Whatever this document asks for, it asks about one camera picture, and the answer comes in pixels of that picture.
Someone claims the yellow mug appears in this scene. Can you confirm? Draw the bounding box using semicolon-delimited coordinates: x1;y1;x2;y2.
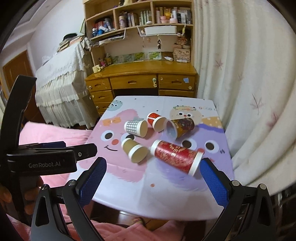
92;65;102;73

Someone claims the wooden desk with drawers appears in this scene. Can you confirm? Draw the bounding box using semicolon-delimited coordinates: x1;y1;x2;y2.
85;61;199;116

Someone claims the lace covered piano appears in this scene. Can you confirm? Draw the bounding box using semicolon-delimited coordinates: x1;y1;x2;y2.
35;42;98;128

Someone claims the person's left hand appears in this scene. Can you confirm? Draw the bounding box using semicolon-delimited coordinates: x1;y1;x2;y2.
0;176;44;215

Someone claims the wooden bookshelf hutch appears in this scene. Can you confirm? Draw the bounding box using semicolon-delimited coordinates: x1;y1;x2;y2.
83;1;194;65

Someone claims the patterned slipper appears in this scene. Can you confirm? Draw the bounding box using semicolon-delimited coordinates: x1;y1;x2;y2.
130;217;146;227

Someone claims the brown wooden door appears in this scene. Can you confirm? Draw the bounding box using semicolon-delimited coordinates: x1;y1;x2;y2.
2;50;34;98

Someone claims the brown paper cup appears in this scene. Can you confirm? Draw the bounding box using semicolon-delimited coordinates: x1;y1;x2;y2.
121;138;149;164

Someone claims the clear plastic patterned cup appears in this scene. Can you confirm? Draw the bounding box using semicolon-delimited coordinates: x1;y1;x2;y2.
165;118;195;140

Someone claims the pink robe on lap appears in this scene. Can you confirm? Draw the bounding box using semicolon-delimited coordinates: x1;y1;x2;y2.
7;215;185;241

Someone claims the white storage box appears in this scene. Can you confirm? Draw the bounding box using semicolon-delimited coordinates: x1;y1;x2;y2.
144;25;177;35

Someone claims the cartoon printed tablecloth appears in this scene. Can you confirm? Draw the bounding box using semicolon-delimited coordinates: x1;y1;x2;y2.
88;96;234;221

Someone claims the grey checkered paper cup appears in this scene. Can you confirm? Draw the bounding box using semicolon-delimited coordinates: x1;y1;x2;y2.
124;120;148;138

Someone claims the white floral curtain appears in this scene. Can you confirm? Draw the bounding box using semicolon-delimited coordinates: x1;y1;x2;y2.
193;1;295;194

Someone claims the cartoon cardboard box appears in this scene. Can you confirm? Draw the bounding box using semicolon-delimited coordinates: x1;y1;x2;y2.
173;48;191;63

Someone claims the pink blanket on bed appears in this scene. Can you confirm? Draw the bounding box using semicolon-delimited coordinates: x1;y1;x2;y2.
19;121;94;187

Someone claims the tall red paper cup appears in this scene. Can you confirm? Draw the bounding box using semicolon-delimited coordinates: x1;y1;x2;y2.
150;140;205;176

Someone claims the small red paper cup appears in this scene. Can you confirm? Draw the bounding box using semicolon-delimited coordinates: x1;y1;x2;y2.
147;113;166;133

